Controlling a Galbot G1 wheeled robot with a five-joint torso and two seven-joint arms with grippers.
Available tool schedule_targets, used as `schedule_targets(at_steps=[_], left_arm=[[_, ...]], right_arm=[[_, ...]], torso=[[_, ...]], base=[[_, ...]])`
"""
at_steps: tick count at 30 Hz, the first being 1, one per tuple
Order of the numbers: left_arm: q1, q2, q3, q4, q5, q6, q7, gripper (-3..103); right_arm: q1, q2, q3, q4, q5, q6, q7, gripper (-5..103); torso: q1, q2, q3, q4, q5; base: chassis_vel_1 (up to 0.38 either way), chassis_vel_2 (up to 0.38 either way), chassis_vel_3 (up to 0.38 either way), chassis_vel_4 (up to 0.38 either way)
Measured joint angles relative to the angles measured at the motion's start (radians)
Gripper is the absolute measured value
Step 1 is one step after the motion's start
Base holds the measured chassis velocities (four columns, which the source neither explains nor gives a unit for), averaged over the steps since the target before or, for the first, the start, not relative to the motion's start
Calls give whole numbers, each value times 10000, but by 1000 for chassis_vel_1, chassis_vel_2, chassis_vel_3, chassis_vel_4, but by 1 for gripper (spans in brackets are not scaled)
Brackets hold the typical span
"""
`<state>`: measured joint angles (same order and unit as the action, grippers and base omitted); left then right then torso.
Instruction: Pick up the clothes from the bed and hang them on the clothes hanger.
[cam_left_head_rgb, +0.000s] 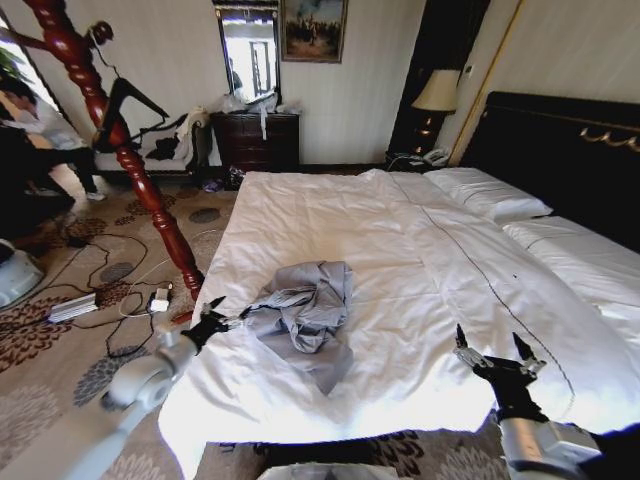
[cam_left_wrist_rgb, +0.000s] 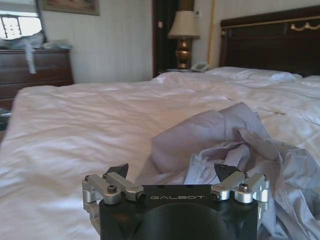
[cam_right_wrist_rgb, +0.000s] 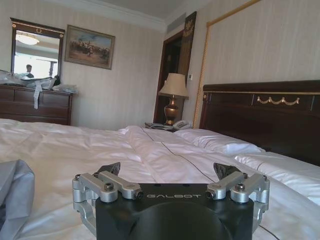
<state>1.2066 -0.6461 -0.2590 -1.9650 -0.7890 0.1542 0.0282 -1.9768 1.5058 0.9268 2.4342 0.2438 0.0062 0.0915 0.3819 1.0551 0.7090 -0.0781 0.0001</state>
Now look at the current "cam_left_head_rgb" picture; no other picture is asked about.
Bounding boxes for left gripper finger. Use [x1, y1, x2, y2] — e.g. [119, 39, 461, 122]
[199, 296, 227, 318]
[222, 305, 254, 332]

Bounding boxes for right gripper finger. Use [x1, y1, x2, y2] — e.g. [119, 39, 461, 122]
[452, 323, 485, 371]
[511, 332, 548, 376]

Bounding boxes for grey clothes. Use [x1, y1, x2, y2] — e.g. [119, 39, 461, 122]
[245, 259, 357, 397]

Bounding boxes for white bed duvet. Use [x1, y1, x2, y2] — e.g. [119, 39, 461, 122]
[158, 168, 640, 480]

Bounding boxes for chaise with clothes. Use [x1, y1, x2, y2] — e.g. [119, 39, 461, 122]
[93, 106, 214, 177]

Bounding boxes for dark bed headboard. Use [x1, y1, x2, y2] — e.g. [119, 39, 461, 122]
[458, 91, 640, 254]

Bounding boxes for white plug adapter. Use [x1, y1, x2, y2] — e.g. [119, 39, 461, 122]
[148, 286, 174, 314]

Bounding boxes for white pillow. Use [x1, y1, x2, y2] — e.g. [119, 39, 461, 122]
[501, 215, 640, 324]
[423, 167, 554, 224]

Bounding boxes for purple items pile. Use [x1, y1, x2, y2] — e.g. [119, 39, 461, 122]
[201, 166, 247, 194]

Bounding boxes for silver power brick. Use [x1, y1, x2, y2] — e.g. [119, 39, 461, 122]
[46, 293, 100, 325]

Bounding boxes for red wooden coat stand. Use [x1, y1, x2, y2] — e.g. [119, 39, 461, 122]
[0, 0, 207, 325]

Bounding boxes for dark wooden dresser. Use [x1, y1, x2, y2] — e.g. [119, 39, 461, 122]
[209, 110, 302, 175]

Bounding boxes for white robot front shell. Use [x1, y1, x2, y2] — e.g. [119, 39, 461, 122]
[255, 461, 402, 480]

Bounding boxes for white machine base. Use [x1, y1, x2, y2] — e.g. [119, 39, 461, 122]
[0, 238, 45, 307]

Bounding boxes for dark nightstand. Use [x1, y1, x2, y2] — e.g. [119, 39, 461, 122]
[383, 149, 451, 175]

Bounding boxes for clear plastic bags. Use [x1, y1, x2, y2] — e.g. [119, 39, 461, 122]
[208, 89, 305, 117]

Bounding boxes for person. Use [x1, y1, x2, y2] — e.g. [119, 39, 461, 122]
[0, 78, 109, 239]

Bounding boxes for table lamp with cream shade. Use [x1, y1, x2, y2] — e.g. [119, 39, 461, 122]
[410, 68, 462, 157]

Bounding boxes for framed painting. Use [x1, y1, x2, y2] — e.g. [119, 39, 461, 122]
[279, 0, 350, 65]

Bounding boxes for green plant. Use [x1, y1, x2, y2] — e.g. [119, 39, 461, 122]
[0, 45, 34, 89]

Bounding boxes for white floor cable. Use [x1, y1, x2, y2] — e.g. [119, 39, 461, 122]
[118, 227, 224, 317]

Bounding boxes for black floor cable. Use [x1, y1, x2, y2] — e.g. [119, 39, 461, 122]
[27, 230, 174, 359]

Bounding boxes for wall mirror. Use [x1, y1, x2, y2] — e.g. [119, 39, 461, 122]
[213, 0, 283, 105]

